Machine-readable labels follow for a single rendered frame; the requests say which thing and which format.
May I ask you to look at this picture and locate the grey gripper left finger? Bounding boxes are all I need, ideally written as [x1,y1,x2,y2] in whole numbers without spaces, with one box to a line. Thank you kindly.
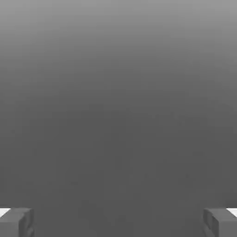
[0,207,35,237]

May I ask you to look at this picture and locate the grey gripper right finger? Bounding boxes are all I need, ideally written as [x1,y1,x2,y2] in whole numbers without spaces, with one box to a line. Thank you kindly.
[202,207,237,237]

